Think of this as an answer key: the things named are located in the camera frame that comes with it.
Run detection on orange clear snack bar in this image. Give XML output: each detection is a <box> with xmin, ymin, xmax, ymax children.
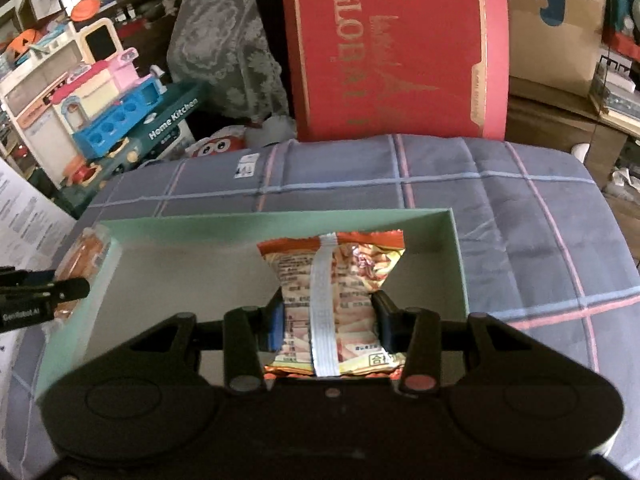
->
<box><xmin>52</xmin><ymin>224</ymin><xmax>113</xmax><ymax>321</ymax></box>

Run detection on orange striped chips packet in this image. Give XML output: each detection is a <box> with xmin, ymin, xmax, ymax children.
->
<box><xmin>258</xmin><ymin>230</ymin><xmax>406</xmax><ymax>378</ymax></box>

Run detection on green cardboard tray box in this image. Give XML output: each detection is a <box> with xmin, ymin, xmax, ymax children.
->
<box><xmin>36</xmin><ymin>209</ymin><xmax>469</xmax><ymax>396</ymax></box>

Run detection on white printed instruction sheet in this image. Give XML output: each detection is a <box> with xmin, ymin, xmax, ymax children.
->
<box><xmin>0</xmin><ymin>156</ymin><xmax>79</xmax><ymax>411</ymax></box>

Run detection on toy kitchen playset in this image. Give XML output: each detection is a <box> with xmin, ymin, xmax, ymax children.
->
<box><xmin>1</xmin><ymin>0</ymin><xmax>205</xmax><ymax>208</ymax></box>

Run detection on red Global gift box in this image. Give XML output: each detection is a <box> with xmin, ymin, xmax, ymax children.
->
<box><xmin>283</xmin><ymin>0</ymin><xmax>509</xmax><ymax>142</ymax></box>

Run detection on grey lace cloth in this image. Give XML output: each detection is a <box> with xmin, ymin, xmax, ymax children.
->
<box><xmin>167</xmin><ymin>0</ymin><xmax>288</xmax><ymax>122</ymax></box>

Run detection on brown cardboard box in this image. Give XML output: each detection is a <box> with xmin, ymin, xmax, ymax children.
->
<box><xmin>508</xmin><ymin>0</ymin><xmax>606</xmax><ymax>96</ymax></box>

